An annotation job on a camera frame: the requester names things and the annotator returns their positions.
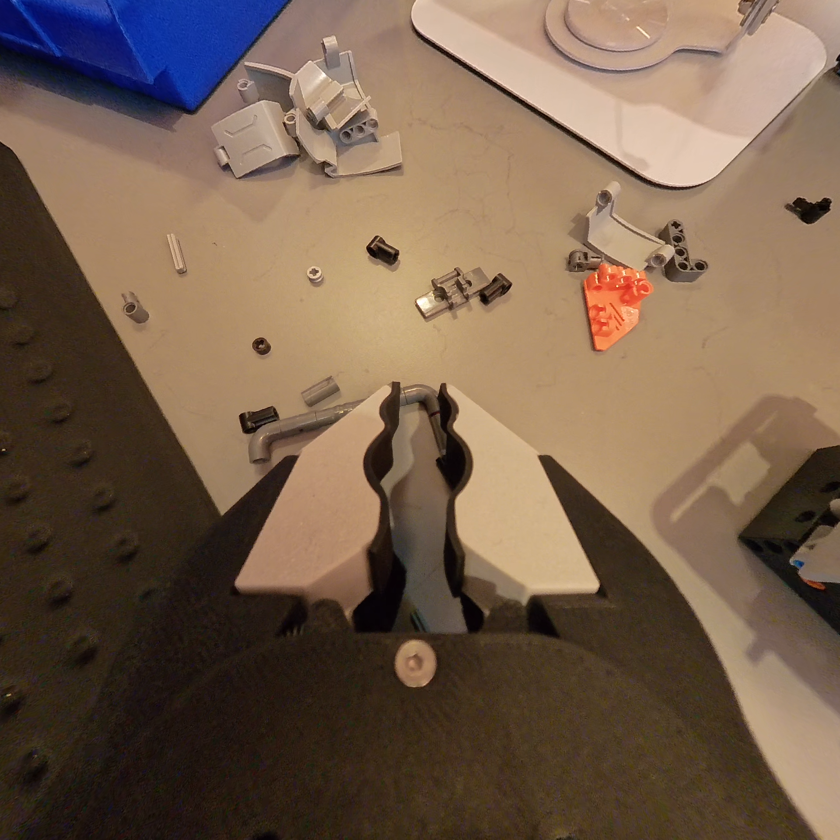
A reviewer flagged black perforated board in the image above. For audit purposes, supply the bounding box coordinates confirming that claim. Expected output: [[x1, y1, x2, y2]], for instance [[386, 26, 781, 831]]
[[0, 141, 221, 840]]

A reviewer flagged grey curved toy panel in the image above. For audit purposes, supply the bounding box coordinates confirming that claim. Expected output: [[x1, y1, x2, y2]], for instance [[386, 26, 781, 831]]
[[211, 100, 301, 179]]

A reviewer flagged white metal stand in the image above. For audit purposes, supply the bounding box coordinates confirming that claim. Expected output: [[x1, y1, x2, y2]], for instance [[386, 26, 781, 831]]
[[411, 0, 828, 189]]

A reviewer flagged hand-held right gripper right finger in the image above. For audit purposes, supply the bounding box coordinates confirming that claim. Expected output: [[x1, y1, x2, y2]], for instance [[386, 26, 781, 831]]
[[437, 382, 600, 598]]

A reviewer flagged black block with holes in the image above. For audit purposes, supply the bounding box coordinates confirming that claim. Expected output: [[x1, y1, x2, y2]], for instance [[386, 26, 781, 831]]
[[738, 446, 840, 634]]

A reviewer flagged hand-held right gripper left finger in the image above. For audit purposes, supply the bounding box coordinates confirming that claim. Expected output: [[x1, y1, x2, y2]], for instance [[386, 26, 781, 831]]
[[234, 382, 403, 595]]

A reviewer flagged orange toy wedge piece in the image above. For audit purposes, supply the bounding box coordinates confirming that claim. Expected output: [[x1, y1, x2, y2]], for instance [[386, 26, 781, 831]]
[[583, 264, 656, 352]]

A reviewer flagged grey arched panel with pins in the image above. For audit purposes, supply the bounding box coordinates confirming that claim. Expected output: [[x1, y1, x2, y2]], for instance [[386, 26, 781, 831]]
[[581, 182, 677, 270]]

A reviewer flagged dark grey angled toy beam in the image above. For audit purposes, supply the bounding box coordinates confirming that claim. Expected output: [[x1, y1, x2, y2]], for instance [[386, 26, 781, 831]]
[[659, 220, 710, 283]]

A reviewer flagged grey toy hinge assembly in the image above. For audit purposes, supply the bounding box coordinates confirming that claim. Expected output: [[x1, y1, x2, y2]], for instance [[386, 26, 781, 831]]
[[415, 267, 490, 320]]

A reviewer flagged blue plastic bin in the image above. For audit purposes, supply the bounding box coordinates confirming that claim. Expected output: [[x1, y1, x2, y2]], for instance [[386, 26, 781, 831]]
[[0, 0, 293, 112]]

